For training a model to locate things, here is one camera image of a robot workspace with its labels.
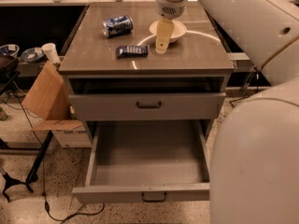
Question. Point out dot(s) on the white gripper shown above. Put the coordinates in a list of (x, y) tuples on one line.
[(170, 7)]

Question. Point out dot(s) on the blue pepsi can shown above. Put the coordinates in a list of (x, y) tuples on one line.
[(116, 26)]

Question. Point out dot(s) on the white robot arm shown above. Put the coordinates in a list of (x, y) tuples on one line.
[(254, 171)]

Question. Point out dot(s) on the grey drawer cabinet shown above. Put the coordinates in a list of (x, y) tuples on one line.
[(115, 74)]

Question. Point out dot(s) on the closed grey top drawer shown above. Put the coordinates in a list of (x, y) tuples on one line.
[(159, 106)]

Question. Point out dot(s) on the open grey middle drawer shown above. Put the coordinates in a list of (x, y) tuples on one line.
[(147, 162)]

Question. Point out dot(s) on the white paper bowl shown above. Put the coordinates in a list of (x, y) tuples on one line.
[(179, 30)]

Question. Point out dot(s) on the white paper cup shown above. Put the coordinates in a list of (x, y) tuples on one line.
[(51, 53)]

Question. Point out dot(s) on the blue bowl near cup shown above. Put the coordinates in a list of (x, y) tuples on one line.
[(33, 55)]

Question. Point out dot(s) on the brown cardboard box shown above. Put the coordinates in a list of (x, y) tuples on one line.
[(48, 98)]

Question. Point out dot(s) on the blue bowl far left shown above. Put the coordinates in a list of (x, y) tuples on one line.
[(9, 50)]

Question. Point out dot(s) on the black stand leg left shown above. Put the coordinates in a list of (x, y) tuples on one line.
[(32, 176)]

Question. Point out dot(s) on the black tripod foot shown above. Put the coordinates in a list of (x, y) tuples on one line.
[(10, 182)]

